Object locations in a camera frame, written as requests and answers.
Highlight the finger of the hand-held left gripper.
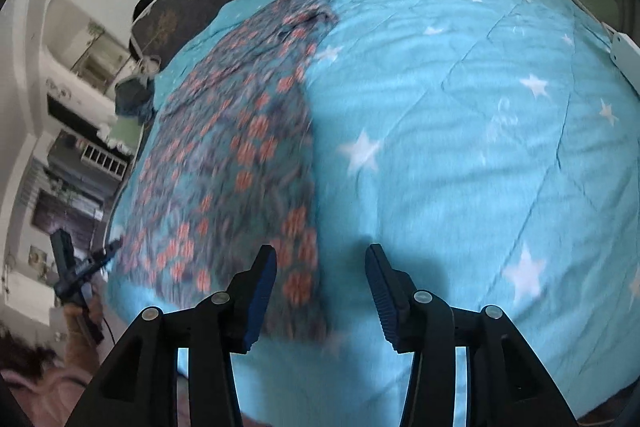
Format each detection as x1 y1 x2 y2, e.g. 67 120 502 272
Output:
75 239 123 278
50 229 76 280

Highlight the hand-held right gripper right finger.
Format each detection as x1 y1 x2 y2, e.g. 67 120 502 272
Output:
364 243 578 427

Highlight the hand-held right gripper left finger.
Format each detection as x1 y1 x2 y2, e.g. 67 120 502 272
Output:
65 244 278 427

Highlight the teal floral garment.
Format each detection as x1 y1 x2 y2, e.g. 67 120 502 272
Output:
115 0 341 343

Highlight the dark blue clothes pile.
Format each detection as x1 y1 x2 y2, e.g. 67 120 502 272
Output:
115 74 157 118

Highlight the white ladder rack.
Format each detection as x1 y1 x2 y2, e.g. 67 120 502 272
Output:
80 142 128 180

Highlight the person's pink clothing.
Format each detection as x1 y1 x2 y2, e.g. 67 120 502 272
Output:
0 364 101 427

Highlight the green ribbed cushion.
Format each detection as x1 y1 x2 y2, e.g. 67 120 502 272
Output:
107 117 146 148

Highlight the white cat figurine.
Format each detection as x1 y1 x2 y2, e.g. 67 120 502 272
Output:
96 121 132 152

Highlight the teal star-print quilt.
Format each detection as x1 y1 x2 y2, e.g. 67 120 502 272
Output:
105 0 640 423

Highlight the white cable bundle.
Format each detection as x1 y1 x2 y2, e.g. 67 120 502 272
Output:
135 56 162 78

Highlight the wall mirror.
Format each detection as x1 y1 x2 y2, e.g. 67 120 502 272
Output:
75 27 131 92

